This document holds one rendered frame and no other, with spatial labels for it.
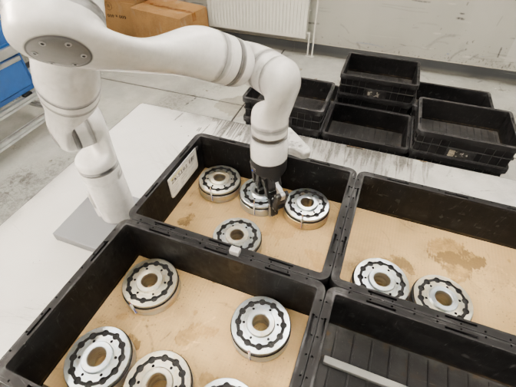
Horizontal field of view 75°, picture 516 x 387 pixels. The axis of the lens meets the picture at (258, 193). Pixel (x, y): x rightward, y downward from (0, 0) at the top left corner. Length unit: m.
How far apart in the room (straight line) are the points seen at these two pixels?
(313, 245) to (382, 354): 0.24
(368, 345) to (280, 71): 0.48
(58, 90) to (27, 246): 0.59
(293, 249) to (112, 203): 0.47
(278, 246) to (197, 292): 0.19
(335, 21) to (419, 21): 0.71
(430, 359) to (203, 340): 0.38
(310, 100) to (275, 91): 1.35
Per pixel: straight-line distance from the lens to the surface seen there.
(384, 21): 3.52
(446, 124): 1.91
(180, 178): 0.81
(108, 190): 0.89
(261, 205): 0.77
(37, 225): 1.12
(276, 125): 0.60
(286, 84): 0.55
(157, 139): 1.28
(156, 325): 0.67
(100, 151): 0.85
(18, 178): 2.56
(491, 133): 1.96
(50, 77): 0.56
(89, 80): 0.57
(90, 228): 1.00
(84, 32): 0.39
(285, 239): 0.75
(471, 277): 0.81
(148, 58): 0.43
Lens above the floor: 1.43
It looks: 45 degrees down
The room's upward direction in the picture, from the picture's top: straight up
